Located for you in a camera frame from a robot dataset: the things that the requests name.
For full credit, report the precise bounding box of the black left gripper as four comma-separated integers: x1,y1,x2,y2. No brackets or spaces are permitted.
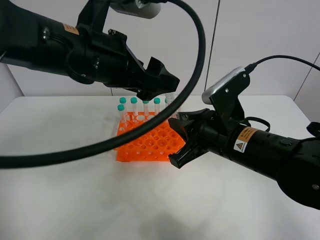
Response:
67,28,180,101

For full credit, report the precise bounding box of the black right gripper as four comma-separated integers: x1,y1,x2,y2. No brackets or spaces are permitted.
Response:
168,108,240,169

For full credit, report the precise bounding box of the test tube with teal cap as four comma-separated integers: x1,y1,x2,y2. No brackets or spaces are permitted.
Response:
164,92,181,120

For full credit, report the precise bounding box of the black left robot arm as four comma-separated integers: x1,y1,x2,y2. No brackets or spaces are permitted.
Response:
0,0,180,101

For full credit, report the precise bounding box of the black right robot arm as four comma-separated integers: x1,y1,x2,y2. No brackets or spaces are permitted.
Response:
168,108,320,209

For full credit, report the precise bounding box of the racked test tube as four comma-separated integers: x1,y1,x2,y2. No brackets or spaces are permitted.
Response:
117,104,127,129
153,97,161,116
142,100,149,122
130,97,139,123
119,97,128,116

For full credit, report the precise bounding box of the racked test tube front left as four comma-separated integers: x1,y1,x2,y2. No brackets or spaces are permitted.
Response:
117,104,127,129

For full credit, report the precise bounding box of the orange test tube rack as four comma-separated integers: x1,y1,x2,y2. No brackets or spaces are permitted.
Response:
114,111,185,162

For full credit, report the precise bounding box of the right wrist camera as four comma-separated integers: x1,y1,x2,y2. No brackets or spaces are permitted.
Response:
201,66,245,105

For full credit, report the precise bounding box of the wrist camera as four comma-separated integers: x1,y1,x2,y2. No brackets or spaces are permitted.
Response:
110,0,161,19
201,66,245,105

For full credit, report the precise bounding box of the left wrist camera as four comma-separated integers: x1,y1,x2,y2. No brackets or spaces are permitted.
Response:
110,0,161,19

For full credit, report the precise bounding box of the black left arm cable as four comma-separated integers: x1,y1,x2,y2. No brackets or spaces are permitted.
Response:
0,0,207,170

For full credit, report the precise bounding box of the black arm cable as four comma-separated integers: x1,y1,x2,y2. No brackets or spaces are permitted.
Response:
243,55,320,73
0,0,207,170

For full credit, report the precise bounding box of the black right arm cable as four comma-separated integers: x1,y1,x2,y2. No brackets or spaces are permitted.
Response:
243,55,320,73

